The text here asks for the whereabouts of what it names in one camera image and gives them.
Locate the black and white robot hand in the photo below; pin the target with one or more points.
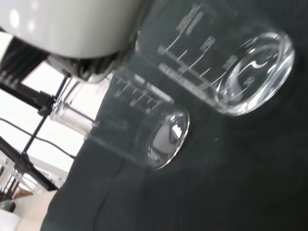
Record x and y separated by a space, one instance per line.
72 24

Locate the clear glass beaker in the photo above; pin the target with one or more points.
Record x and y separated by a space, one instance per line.
168 144

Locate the black tripod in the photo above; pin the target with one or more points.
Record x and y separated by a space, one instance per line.
36 95

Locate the white box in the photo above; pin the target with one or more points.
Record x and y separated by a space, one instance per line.
6 220

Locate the black bench cloth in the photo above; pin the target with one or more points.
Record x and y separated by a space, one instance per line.
192 192

